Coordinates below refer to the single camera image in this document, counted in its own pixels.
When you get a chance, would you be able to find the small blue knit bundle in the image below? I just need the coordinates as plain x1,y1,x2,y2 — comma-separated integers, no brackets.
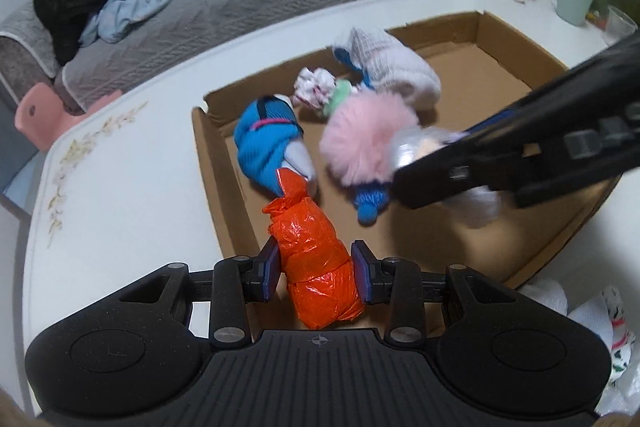
352,179,396,225

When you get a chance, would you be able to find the white floral sock bundle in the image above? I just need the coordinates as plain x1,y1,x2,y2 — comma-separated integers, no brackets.
570,284,640,413

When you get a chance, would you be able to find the shallow cardboard box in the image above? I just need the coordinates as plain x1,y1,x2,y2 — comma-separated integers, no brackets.
191,10,621,338

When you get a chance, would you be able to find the orange plastic bag bundle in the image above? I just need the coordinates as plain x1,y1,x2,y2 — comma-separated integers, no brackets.
261,167,366,330

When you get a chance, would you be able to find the small white pink cloth bundle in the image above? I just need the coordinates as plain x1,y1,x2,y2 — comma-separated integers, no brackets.
292,67,337,110

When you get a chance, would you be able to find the blue and white sock bundle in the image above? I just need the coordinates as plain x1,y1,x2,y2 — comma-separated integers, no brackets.
234,94,320,198

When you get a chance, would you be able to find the pink plastic stool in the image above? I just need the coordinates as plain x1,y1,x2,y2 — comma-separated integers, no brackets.
14,82,123,152

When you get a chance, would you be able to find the white cloth bundle blue trim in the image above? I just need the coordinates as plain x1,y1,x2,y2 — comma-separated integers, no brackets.
332,27,442,110

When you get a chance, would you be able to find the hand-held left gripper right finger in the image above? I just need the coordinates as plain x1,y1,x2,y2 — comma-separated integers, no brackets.
350,239,521,344

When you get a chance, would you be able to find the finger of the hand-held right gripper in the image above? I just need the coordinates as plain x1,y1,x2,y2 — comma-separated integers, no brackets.
392,107,640,211
465,36,640,150

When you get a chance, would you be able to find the clear plastic pastel item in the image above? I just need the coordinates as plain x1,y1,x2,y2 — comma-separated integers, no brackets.
389,127,501,228

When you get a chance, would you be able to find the clear plastic cup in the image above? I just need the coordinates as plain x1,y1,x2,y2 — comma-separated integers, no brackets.
602,5,638,48

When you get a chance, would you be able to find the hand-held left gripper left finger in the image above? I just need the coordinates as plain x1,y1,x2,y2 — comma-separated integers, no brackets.
117,237,282,350

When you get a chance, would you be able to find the pink fluffy pompom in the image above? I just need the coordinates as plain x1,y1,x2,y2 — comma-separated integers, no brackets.
319,92,421,188

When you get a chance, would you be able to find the small green cloth bundle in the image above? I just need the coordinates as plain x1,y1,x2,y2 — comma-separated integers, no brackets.
322,78,361,120

